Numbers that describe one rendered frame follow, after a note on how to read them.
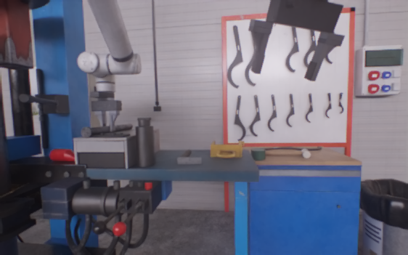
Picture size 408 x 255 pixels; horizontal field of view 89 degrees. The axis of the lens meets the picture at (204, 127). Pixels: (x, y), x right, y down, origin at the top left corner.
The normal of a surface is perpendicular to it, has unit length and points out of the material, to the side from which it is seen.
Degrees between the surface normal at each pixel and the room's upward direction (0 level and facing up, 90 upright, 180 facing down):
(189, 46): 90
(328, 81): 90
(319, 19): 114
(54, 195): 90
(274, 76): 90
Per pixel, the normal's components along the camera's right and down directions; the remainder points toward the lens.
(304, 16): 0.11, 0.47
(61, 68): -0.11, 0.08
